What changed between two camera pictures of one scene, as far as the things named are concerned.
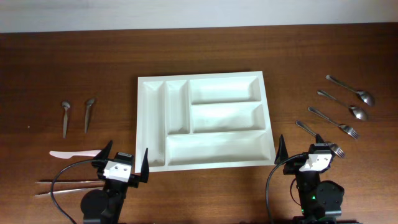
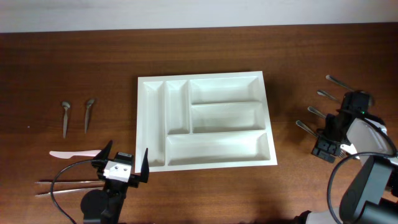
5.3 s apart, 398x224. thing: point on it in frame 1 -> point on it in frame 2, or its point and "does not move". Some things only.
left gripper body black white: [133, 180] does not move
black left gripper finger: [104, 154] does not move
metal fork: [334, 147] does not move
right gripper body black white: [291, 167] -> [329, 141]
